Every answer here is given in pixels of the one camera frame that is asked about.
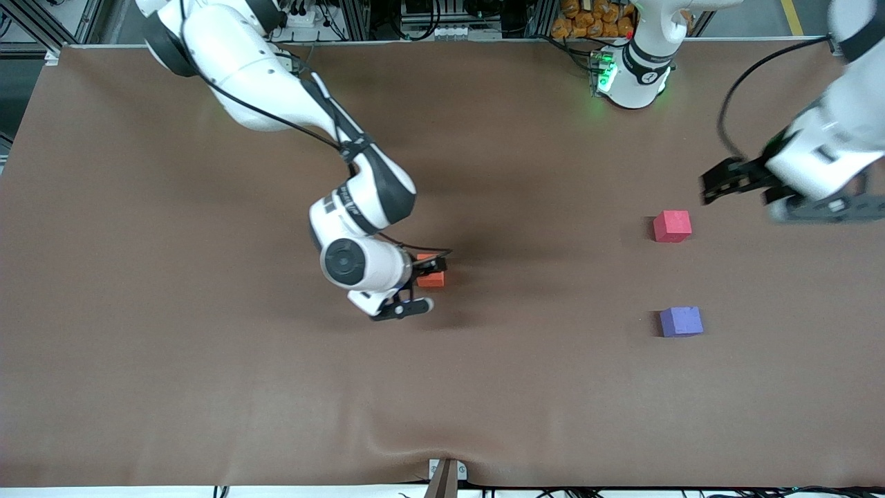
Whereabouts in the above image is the orange foam block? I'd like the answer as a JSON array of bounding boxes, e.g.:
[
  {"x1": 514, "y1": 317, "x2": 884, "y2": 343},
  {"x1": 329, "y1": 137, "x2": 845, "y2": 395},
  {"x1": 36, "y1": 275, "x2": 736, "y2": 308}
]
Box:
[{"x1": 416, "y1": 254, "x2": 445, "y2": 288}]

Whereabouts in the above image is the red foam block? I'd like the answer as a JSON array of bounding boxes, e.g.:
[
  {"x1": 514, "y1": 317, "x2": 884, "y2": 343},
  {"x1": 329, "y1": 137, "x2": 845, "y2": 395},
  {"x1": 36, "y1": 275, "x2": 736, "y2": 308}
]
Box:
[{"x1": 653, "y1": 210, "x2": 693, "y2": 243}]

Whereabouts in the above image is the brown table mat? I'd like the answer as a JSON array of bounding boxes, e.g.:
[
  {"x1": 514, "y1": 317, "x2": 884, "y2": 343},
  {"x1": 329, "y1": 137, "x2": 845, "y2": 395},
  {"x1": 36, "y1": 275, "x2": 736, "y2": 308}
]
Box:
[{"x1": 0, "y1": 38, "x2": 885, "y2": 489}]

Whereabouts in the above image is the purple foam block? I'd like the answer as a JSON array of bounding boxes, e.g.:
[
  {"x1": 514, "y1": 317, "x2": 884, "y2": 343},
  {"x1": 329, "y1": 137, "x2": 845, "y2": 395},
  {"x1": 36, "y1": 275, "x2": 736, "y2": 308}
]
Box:
[{"x1": 659, "y1": 306, "x2": 705, "y2": 338}]

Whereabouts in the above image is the bag of orange items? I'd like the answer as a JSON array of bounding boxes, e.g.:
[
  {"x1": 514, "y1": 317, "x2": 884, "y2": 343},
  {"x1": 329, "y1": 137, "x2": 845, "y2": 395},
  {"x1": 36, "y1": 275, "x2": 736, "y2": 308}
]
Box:
[{"x1": 551, "y1": 0, "x2": 635, "y2": 40}]

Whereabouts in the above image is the white terminal block row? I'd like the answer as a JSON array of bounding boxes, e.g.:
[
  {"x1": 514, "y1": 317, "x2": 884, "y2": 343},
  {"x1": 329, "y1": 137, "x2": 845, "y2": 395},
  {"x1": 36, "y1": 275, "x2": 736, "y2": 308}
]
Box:
[{"x1": 404, "y1": 24, "x2": 503, "y2": 41}]

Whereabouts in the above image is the white power strip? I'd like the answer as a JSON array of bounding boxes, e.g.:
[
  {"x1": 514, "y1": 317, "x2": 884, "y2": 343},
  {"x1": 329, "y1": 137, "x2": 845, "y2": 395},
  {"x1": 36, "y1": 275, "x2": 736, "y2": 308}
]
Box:
[{"x1": 280, "y1": 6, "x2": 327, "y2": 30}]

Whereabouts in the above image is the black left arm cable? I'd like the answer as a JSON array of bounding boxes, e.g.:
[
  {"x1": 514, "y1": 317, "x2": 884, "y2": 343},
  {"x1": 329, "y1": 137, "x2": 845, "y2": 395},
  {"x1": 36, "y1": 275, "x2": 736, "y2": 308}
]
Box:
[{"x1": 718, "y1": 36, "x2": 834, "y2": 161}]

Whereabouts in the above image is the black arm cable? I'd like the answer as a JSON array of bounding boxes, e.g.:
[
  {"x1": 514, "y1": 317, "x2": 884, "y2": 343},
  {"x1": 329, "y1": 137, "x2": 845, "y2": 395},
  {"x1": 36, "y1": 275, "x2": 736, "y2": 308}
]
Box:
[
  {"x1": 718, "y1": 36, "x2": 834, "y2": 161},
  {"x1": 176, "y1": 0, "x2": 454, "y2": 260}
]

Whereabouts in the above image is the metal clamp bracket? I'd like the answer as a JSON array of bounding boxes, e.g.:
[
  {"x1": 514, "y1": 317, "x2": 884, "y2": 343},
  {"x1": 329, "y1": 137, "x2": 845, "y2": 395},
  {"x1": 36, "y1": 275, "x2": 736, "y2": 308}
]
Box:
[{"x1": 428, "y1": 459, "x2": 468, "y2": 498}]

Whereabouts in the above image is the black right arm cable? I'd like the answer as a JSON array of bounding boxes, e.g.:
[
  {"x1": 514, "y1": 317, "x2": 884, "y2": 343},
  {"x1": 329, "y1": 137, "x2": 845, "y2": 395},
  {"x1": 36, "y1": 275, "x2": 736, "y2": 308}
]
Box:
[{"x1": 176, "y1": 0, "x2": 454, "y2": 260}]

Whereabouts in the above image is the aluminium frame profile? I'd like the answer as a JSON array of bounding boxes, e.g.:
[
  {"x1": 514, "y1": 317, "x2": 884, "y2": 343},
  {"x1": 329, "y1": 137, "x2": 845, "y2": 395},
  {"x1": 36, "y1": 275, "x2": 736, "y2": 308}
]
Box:
[{"x1": 0, "y1": 0, "x2": 106, "y2": 66}]

